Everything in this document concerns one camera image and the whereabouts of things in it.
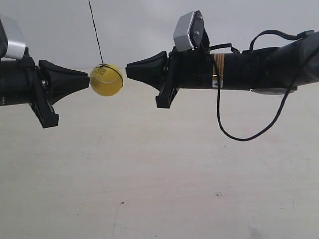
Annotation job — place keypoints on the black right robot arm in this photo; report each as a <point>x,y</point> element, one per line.
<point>267,70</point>

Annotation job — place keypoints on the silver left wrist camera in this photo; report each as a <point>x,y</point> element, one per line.
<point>12,41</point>

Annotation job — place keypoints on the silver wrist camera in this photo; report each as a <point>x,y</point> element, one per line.
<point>189,31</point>
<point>12,41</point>

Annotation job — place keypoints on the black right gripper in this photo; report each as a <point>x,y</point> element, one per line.
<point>190,69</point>

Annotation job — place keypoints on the yellow tennis ball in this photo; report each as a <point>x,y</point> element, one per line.
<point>106,80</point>

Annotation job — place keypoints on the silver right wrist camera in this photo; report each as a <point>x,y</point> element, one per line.
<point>189,31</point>

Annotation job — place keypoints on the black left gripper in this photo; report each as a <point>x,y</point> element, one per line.
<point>22,82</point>

